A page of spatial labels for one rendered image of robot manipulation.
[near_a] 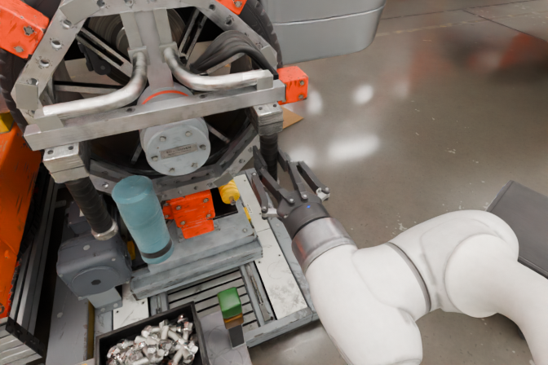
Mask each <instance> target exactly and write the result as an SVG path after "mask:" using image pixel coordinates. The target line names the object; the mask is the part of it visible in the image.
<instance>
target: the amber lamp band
mask: <svg viewBox="0 0 548 365"><path fill-rule="evenodd" d="M223 322H224V326H225V328H226V329H230V328H234V327H235V326H238V325H240V324H243V323H244V317H243V313H242V312H241V313H240V314H238V315H236V316H233V317H231V318H229V319H224V318H223Z"/></svg>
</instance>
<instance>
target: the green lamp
mask: <svg viewBox="0 0 548 365"><path fill-rule="evenodd" d="M217 297H218V301H219V306H220V309H221V313H222V316H223V318H224V319H227V318H230V317H232V316H234V315H236V314H240V313H241V312H242V305H241V299H240V297H239V294H238V291H237V288H236V287H232V288H229V289H226V290H223V291H221V292H218V293H217Z"/></svg>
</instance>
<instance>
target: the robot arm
mask: <svg viewBox="0 0 548 365"><path fill-rule="evenodd" d="M277 151H278V153H277V161H278V162H279V164H280V166H281V168H282V169H283V170H284V172H286V171H288V174H289V175H290V178H291V181H292V183H293V186H294V191H288V192H287V191H286V190H285V189H284V188H283V187H281V186H280V185H279V184H278V183H277V182H276V181H275V179H274V178H273V177H272V176H271V175H270V174H269V173H268V171H267V163H266V162H265V160H264V159H263V157H262V155H261V154H260V151H259V150H258V148H257V147H256V145H254V146H253V157H254V168H255V170H256V172H257V173H255V172H253V173H252V174H251V180H252V185H253V188H254V191H255V193H256V196H257V198H258V200H259V203H260V206H261V215H262V220H267V219H268V217H277V218H278V219H279V220H280V221H282V222H283V224H284V226H285V229H286V230H287V232H288V234H289V237H290V238H291V240H292V244H291V248H292V251H293V253H294V256H295V257H296V259H297V261H298V264H299V265H300V267H301V269H302V273H303V275H304V276H305V277H306V280H307V283H308V286H309V289H310V295H311V299H312V302H313V305H314V307H315V309H316V313H317V314H318V316H319V318H320V321H321V322H322V324H323V326H324V328H325V330H326V331H327V333H328V335H329V337H330V339H331V340H332V342H333V343H334V345H335V346H336V348H337V349H338V351H339V353H340V354H341V355H342V357H343V358H344V360H345V361H346V362H347V364H348V365H419V364H420V363H421V361H422V339H421V335H420V332H419V329H418V326H417V325H416V323H415V321H416V320H417V319H419V318H420V317H422V316H423V315H425V314H427V313H429V312H431V311H433V310H436V309H439V308H440V309H442V310H443V311H445V312H457V313H462V314H468V315H469V316H472V317H476V318H483V317H488V316H490V315H493V314H496V313H499V314H503V315H505V316H506V317H508V318H509V319H511V320H512V321H514V322H515V323H516V324H517V325H518V326H519V328H520V330H521V331H522V333H523V334H524V337H525V339H526V341H527V343H528V347H529V349H530V351H531V354H532V356H533V360H534V362H535V364H536V365H548V279H546V278H544V277H543V276H541V275H539V274H538V273H536V272H535V271H533V270H530V269H529V268H527V267H526V266H524V265H522V264H520V263H518V262H517V259H518V254H519V244H518V240H517V238H516V236H515V233H514V232H513V231H512V230H511V228H510V227H509V226H508V225H507V224H506V223H505V222H504V221H503V220H501V219H500V218H499V217H497V216H496V215H494V214H492V213H488V212H485V211H480V210H460V211H455V212H451V213H445V214H442V215H440V216H438V217H435V218H432V219H430V220H427V221H425V222H422V223H420V224H418V225H416V226H413V227H411V228H409V229H408V230H406V231H404V232H402V233H400V234H399V235H398V236H397V237H395V238H394V239H392V240H390V241H388V242H386V243H385V244H381V245H379V246H375V247H372V248H362V249H358V248H357V247H356V243H355V242H354V241H353V240H352V239H351V237H350V236H349V235H348V234H347V232H346V230H345V229H344V228H343V226H342V224H341V223H340V221H338V220H337V219H335V218H331V216H330V215H329V213H328V211H327V210H326V208H325V207H324V205H323V204H322V201H323V200H328V199H329V193H330V189H329V188H328V187H327V186H326V185H324V184H323V183H321V181H320V180H319V179H318V177H317V176H315V174H314V173H313V172H312V171H311V169H310V168H309V167H308V166H307V164H306V163H305V162H304V161H303V160H299V161H293V160H292V159H291V158H290V156H289V154H288V153H287V152H283V151H282V150H281V149H280V147H279V146H278V149H277ZM299 174H301V176H302V177H303V179H304V180H305V181H306V183H307V184H308V186H309V187H310V188H311V189H312V190H313V191H314V193H315V195H314V194H312V193H310V192H308V191H306V189H305V186H304V184H303V182H302V180H301V178H300V176H299ZM261 182H262V183H263V184H264V186H265V187H266V188H267V189H268V190H269V191H270V192H271V193H272V194H273V196H274V197H275V198H276V200H277V203H278V206H277V209H274V208H273V206H272V204H271V203H268V198H267V195H266V193H265V191H264V189H263V185H262V183H261Z"/></svg>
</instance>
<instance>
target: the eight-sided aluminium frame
mask: <svg viewBox="0 0 548 365"><path fill-rule="evenodd" d="M129 1H130V2H129ZM128 2H129V3H128ZM159 7H165V8H166V9H171V8H179V7H196V8H197V9H198V10H199V11H201V12H202V13H203V14H204V15H206V16H207V17H208V18H209V19H211V20H212V21H213V22H214V23H216V24H217V25H218V26H219V27H220V28H221V29H222V30H223V31H225V32H226V31H229V30H237V31H240V32H242V33H243V34H245V35H246V36H247V37H248V38H249V39H250V40H251V41H252V42H253V43H254V44H255V45H256V46H257V47H258V49H259V50H260V51H261V52H262V54H263V55H264V57H265V58H266V59H267V61H268V63H269V64H270V65H271V66H272V67H273V68H274V69H275V70H276V66H277V65H278V63H277V61H276V55H277V53H276V51H275V50H274V49H273V48H272V47H271V46H270V44H269V43H268V42H267V41H266V40H265V39H264V38H263V37H261V36H259V35H258V34H257V33H256V32H255V31H254V30H253V29H252V28H251V27H250V26H249V25H248V24H246V23H245V22H244V21H243V20H242V19H241V18H240V17H238V16H237V15H236V14H234V13H233V12H232V11H230V10H229V9H228V8H226V7H225V6H224V5H223V4H221V3H219V2H217V1H215V0H61V2H60V5H59V8H58V9H57V11H56V13H55V14H54V16H53V18H52V20H51V22H50V23H49V25H48V28H47V30H46V33H45V34H44V36H43V38H42V40H41V41H40V43H39V44H38V47H37V49H36V50H35V51H34V53H33V55H32V57H31V59H30V60H28V62H27V64H26V65H25V66H24V68H22V69H21V71H20V74H19V76H18V77H17V80H16V82H15V85H14V87H13V89H12V91H11V97H12V98H13V99H14V101H15V103H16V108H18V109H19V110H20V111H21V112H22V114H23V116H24V118H25V120H26V121H27V122H28V124H29V125H33V124H36V122H35V121H34V119H33V117H34V114H35V112H36V110H37V109H40V108H43V107H44V106H46V105H51V104H53V103H52V102H51V99H50V97H49V96H48V94H47V92H46V90H45V87H46V85H47V83H48V81H49V80H50V79H51V77H52V75H53V73H54V72H55V70H56V69H57V67H58V66H59V64H60V62H61V60H62V59H63V58H64V55H65V54H66V52H67V51H68V49H69V47H70V46H71V44H72V43H73V40H74V39H75V37H76V36H77V34H78V33H79V31H80V29H81V28H82V26H83V25H84V23H85V21H86V19H87V17H94V16H102V15H117V14H120V11H134V12H141V11H152V9H153V8H159ZM259 140H260V138H259V135H258V134H257V132H256V130H255V129H254V127H253V126H252V124H251V123H250V125H249V126H248V127H247V128H246V129H245V131H244V132H243V133H242V134H241V135H240V137H239V138H238V139H237V140H236V141H235V142H234V144H233V145H232V146H231V147H230V148H229V149H228V150H227V151H226V152H225V153H224V154H223V156H222V157H221V158H220V159H219V160H218V162H217V163H215V164H214V165H207V166H204V167H201V168H199V169H197V170H195V171H193V172H191V173H190V174H185V175H179V176H170V175H168V176H165V177H161V178H155V179H151V180H152V186H153V189H154V191H155V193H156V195H157V198H158V200H159V203H161V201H162V200H171V199H175V198H179V197H181V196H187V195H191V194H193V193H197V192H200V191H205V190H209V189H212V188H215V187H217V188H219V187H221V186H223V185H227V184H228V183H229V182H230V181H231V180H233V179H234V177H235V175H236V174H237V173H238V172H239V171H240V170H241V169H242V167H243V166H244V165H245V164H246V163H247V162H248V161H249V160H250V158H251V157H252V156H253V146H254V145H256V147H257V148H258V149H260V142H259ZM133 175H135V174H131V173H128V172H126V171H124V170H121V169H117V168H114V167H112V166H110V165H106V164H103V163H100V162H98V161H94V160H92V159H91V167H90V176H89V177H90V180H91V181H92V183H93V185H94V186H95V189H96V190H99V191H104V192H107V193H110V194H112V190H113V188H114V187H115V186H116V184H117V183H119V182H120V181H121V180H122V179H124V178H127V177H130V176H133Z"/></svg>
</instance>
